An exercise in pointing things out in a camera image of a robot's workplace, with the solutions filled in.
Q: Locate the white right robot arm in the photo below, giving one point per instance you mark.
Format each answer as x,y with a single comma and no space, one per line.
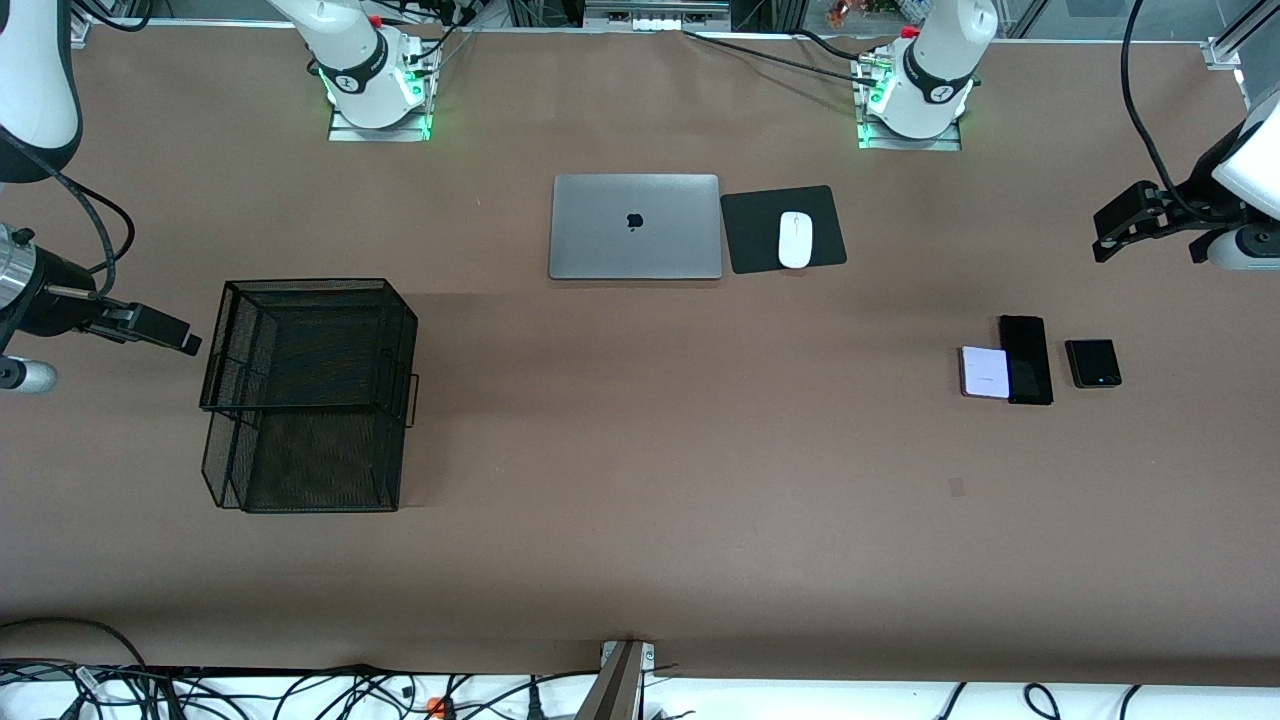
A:
30,80

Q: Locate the aluminium frame profile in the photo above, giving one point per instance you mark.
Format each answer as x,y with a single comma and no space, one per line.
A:
80,35
1222,50

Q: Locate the white flip phone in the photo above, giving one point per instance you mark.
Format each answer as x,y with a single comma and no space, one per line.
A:
985,372

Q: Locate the long black smartphone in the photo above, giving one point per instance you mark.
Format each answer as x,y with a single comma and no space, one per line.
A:
1030,360

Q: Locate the grey power strip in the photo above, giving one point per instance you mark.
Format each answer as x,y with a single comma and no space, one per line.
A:
655,18

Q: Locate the silver closed laptop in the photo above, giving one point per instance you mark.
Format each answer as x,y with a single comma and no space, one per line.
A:
600,240

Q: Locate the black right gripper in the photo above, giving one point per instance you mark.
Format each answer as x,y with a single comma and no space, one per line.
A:
57,300

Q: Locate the small black flip phone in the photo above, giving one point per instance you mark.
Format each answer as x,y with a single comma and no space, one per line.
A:
1092,363

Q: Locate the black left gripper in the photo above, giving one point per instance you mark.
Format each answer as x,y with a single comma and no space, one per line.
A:
1197,197

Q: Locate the black mouse pad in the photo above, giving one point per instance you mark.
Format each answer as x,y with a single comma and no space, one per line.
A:
750,240

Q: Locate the aluminium camera mount post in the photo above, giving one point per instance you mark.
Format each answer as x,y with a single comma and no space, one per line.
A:
615,690

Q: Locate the white computer mouse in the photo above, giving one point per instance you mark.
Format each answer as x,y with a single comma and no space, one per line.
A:
795,240

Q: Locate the aluminium arm base plate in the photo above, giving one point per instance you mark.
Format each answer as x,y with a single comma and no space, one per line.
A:
350,134
945,143

